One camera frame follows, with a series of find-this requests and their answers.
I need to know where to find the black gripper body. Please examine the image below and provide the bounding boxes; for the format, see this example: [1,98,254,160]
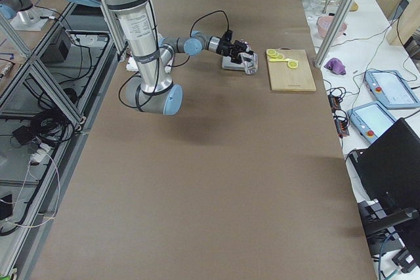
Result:
[216,30,242,59]

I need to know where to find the glass sauce bottle metal spout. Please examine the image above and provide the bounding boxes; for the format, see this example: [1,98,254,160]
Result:
[240,53,258,75]

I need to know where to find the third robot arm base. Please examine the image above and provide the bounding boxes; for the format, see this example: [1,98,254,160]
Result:
[1,0,47,31]

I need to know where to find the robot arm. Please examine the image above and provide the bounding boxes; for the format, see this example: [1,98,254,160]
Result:
[67,0,258,115]

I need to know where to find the digital kitchen scale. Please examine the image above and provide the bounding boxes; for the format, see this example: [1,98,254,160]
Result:
[222,56,243,71]

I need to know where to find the lemon slice lower left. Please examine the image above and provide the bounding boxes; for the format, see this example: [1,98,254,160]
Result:
[266,49,278,57]

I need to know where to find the yellow plastic knife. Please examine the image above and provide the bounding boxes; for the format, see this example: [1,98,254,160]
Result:
[268,58,298,64]

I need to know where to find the bamboo cutting board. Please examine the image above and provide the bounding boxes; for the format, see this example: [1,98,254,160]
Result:
[266,49,316,92]

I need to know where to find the lemon slice top right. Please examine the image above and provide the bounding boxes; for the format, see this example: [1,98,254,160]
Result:
[287,60,299,69]

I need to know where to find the pink bowl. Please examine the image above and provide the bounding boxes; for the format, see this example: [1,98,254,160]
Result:
[316,16,347,38]

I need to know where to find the purple cloth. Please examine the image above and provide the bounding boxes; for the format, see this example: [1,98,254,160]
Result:
[324,58,347,75]

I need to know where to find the blue teach pendant near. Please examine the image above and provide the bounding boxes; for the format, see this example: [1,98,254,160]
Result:
[347,101,396,144]

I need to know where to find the blue teach pendant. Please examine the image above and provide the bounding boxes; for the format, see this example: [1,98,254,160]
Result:
[347,101,396,144]
[365,70,419,110]

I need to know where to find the blue teach pendant far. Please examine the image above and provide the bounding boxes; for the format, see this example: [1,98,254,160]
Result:
[365,70,419,110]

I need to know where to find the black monitor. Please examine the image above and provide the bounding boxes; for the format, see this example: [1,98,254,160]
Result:
[350,118,419,212]

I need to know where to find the black power adapter floor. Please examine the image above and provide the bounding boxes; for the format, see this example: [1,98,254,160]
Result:
[12,125,35,146]

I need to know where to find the black monitor stand base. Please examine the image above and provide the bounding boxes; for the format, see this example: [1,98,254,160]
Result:
[358,201,419,273]

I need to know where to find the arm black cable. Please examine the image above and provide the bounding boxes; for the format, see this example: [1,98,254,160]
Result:
[117,10,230,110]

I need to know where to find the aluminium frame post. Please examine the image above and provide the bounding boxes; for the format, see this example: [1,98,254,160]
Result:
[314,0,354,68]

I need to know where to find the black cable bundle plugs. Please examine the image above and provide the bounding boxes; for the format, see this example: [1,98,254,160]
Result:
[326,87,350,138]

